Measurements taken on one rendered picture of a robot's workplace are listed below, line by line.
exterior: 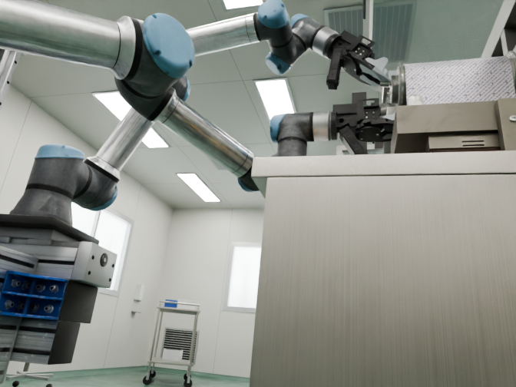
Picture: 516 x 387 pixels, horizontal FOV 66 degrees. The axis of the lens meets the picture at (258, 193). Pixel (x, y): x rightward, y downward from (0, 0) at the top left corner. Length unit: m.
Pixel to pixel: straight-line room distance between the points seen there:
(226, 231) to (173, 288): 1.35
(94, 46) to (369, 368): 0.68
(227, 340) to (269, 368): 6.14
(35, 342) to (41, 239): 0.23
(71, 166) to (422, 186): 0.88
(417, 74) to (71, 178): 0.94
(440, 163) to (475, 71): 0.47
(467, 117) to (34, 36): 0.74
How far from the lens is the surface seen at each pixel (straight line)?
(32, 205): 1.13
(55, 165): 1.17
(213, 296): 6.91
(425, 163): 0.69
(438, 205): 0.66
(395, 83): 1.12
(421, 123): 0.79
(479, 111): 0.82
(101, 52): 0.79
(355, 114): 1.02
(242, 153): 1.01
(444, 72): 1.11
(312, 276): 0.63
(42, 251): 1.07
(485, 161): 0.71
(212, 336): 6.85
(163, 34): 0.81
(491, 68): 1.13
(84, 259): 1.01
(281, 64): 1.21
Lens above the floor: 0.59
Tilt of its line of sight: 21 degrees up
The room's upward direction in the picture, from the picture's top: 5 degrees clockwise
